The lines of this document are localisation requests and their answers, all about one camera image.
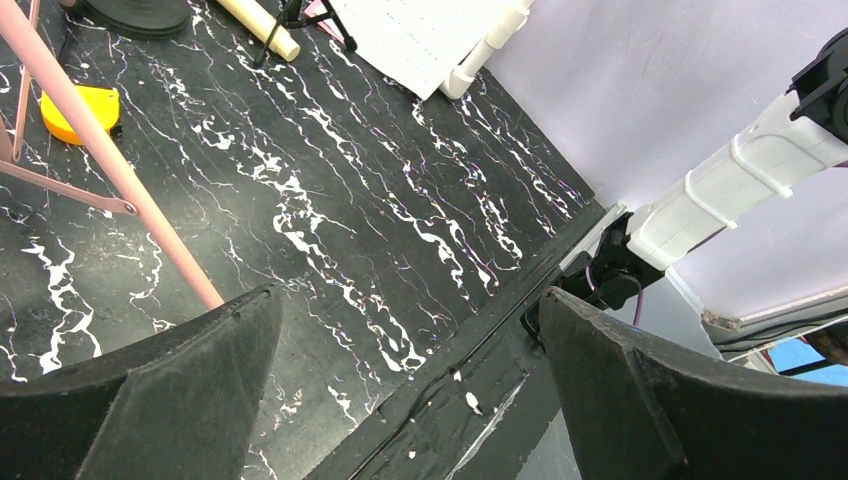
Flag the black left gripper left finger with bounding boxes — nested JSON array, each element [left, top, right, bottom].
[[1, 284, 283, 479]]

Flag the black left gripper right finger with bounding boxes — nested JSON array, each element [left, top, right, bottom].
[[539, 288, 847, 479]]

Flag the black microphone stand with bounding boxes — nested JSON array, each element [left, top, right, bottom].
[[59, 0, 192, 40]]

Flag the cream yellow microphone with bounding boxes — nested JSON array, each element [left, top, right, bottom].
[[217, 0, 301, 68]]

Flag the small black tripod stand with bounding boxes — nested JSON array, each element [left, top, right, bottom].
[[252, 0, 358, 69]]

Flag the pink music stand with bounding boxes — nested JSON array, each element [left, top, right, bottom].
[[1, 1, 224, 309]]

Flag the pink sheet music page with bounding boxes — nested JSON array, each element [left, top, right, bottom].
[[303, 0, 344, 44]]

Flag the white sheet music page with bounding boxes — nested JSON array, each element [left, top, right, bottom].
[[331, 0, 508, 100]]

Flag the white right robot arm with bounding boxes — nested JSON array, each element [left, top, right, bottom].
[[626, 30, 847, 271]]

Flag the orange tape measure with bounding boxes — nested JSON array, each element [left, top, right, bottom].
[[39, 84, 123, 147]]

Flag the right robot arm base mount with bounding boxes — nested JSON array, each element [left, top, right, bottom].
[[549, 212, 665, 310]]

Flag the white PVC pipe frame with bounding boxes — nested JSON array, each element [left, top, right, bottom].
[[439, 0, 535, 100]]

